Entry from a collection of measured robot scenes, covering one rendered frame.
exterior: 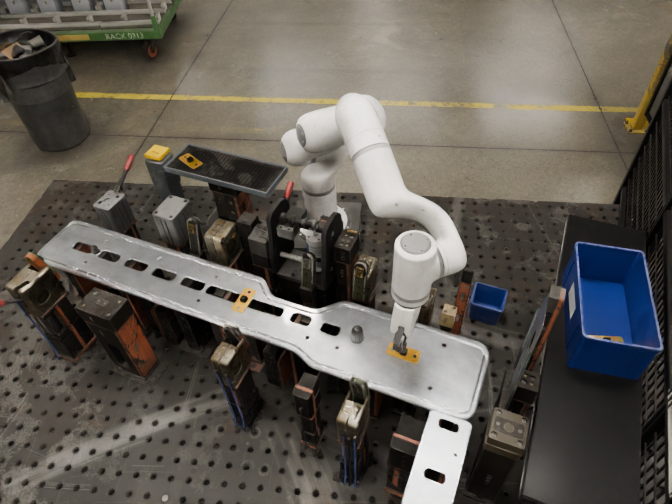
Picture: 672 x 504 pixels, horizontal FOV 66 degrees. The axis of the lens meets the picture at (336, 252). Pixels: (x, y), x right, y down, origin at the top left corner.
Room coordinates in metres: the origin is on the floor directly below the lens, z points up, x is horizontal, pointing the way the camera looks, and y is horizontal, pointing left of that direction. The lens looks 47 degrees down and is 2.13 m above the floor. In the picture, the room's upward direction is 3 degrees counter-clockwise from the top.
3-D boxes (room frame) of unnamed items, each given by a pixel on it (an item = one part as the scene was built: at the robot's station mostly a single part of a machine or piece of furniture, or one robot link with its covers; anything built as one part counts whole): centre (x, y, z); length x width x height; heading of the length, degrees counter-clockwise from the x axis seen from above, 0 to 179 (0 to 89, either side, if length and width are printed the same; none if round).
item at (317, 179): (1.43, 0.02, 1.10); 0.19 x 0.12 x 0.24; 107
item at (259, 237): (1.10, 0.21, 0.89); 0.13 x 0.11 x 0.38; 155
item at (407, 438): (0.51, -0.15, 0.84); 0.11 x 0.10 x 0.28; 155
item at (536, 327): (0.58, -0.39, 1.17); 0.12 x 0.01 x 0.34; 155
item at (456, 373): (0.91, 0.29, 1.00); 1.38 x 0.22 x 0.02; 65
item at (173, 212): (1.19, 0.49, 0.90); 0.13 x 0.10 x 0.41; 155
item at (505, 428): (0.47, -0.35, 0.88); 0.08 x 0.08 x 0.36; 65
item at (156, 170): (1.42, 0.57, 0.92); 0.08 x 0.08 x 0.44; 65
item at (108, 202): (1.31, 0.73, 0.88); 0.11 x 0.10 x 0.36; 155
